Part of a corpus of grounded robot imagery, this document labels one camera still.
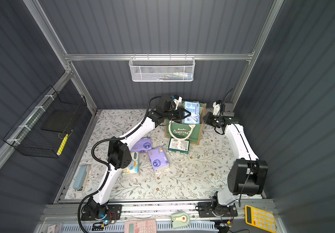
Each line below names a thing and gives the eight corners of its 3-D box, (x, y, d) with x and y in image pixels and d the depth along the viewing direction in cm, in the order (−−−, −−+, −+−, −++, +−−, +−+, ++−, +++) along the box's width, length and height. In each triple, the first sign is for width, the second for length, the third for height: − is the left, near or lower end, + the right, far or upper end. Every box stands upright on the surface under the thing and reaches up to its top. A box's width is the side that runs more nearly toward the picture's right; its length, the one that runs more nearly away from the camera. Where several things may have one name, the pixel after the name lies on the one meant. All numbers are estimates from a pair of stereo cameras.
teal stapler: (73, 191, 82) (68, 189, 78) (82, 168, 91) (78, 165, 87) (83, 191, 82) (78, 189, 78) (91, 168, 91) (87, 165, 87)
